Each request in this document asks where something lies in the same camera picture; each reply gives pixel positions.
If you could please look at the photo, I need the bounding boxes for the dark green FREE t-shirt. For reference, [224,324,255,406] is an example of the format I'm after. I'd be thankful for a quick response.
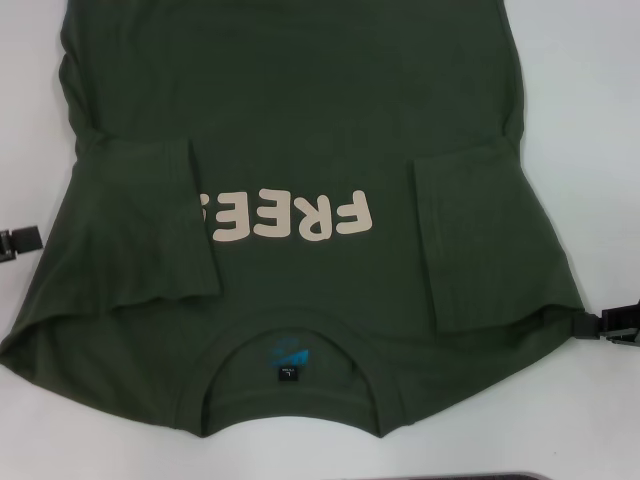
[0,0,590,452]

